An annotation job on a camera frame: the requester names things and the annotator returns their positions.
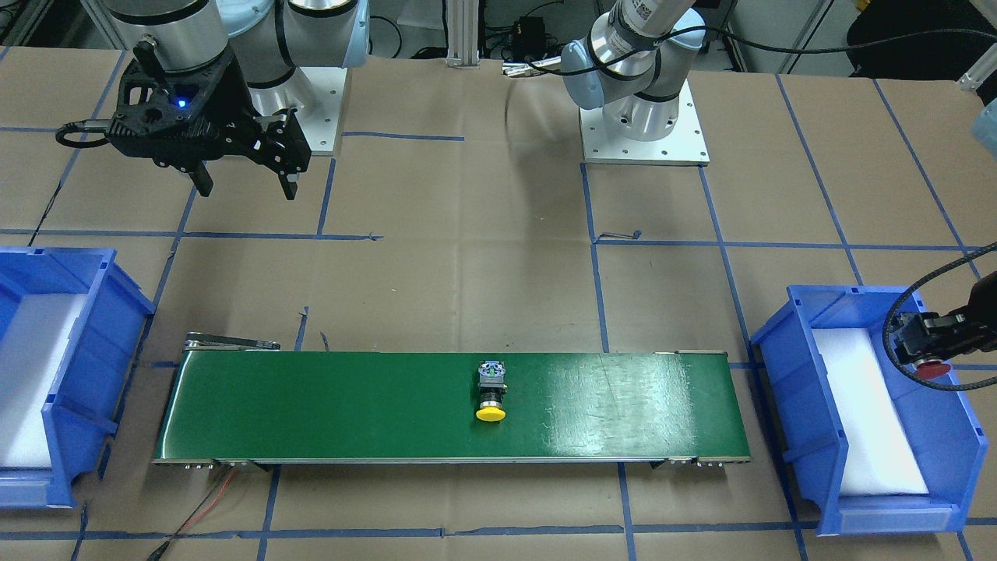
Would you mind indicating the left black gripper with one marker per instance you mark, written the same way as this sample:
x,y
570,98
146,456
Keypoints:
x,y
983,312

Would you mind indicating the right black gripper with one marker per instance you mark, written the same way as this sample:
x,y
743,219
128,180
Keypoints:
x,y
227,99

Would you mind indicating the red mushroom push button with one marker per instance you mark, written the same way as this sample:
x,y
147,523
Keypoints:
x,y
924,340

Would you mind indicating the yellow mushroom push button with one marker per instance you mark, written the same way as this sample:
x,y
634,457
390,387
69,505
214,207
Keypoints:
x,y
491,390

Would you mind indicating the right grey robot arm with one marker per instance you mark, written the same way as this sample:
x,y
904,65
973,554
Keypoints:
x,y
270,38

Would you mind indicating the blue plastic bin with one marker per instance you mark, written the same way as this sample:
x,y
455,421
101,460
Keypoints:
x,y
945,435
80,411

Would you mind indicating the white foam pad bin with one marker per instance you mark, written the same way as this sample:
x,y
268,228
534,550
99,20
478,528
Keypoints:
x,y
33,347
880,460

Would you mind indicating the green conveyor belt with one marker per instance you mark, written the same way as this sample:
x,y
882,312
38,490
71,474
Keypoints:
x,y
280,407

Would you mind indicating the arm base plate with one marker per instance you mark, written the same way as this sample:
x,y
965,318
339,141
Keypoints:
x,y
318,96
637,131

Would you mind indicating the aluminium frame post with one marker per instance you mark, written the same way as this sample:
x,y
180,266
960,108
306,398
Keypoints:
x,y
463,33

